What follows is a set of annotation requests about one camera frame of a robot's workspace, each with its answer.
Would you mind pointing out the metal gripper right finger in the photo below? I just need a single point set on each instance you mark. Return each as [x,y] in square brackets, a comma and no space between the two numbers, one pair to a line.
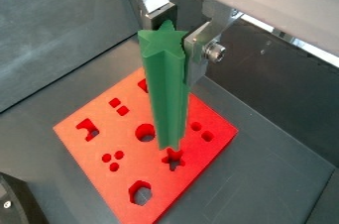
[202,44]

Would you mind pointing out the green star-shaped peg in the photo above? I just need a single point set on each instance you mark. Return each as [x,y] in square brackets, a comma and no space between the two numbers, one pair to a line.
[165,67]

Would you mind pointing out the black round object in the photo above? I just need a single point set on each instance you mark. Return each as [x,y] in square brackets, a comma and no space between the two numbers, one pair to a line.
[19,207]

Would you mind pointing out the red shape-sorting board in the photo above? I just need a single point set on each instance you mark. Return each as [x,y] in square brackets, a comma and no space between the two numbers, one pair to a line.
[111,139]

